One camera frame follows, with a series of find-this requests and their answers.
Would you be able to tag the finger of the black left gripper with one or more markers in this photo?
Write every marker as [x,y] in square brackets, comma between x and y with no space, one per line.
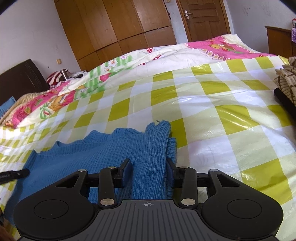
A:
[8,176]

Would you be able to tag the red white striped pillow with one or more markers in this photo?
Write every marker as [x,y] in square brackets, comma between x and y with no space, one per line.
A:
[55,78]

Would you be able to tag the black garment under striped one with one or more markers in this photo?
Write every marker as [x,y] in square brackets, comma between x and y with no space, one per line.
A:
[285,102]

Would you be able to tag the blue knitted sweater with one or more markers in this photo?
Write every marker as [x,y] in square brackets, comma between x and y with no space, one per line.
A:
[147,151]

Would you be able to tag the dark wooden headboard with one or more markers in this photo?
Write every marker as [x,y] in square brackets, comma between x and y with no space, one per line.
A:
[21,79]

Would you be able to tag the beige striped garment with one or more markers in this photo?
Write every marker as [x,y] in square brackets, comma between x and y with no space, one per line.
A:
[286,79]

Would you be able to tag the brown wooden door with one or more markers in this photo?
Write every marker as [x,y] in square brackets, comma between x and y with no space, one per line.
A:
[203,19]

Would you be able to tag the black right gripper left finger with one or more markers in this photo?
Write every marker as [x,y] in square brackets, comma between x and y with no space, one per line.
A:
[108,179]

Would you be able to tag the green checkered bed quilt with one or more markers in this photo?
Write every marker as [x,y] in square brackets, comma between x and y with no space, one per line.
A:
[216,94]

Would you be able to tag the blue pillow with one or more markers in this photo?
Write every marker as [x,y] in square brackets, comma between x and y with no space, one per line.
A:
[7,105]

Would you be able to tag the brown wooden wardrobe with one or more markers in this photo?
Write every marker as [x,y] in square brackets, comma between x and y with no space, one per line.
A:
[99,31]

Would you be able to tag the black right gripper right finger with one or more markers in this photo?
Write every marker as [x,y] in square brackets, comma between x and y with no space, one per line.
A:
[185,182]

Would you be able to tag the brown wooden side cabinet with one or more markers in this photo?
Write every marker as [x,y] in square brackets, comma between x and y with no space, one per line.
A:
[279,41]

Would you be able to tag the purple cloth on cabinet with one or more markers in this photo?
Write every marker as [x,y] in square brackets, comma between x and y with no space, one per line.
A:
[293,35]

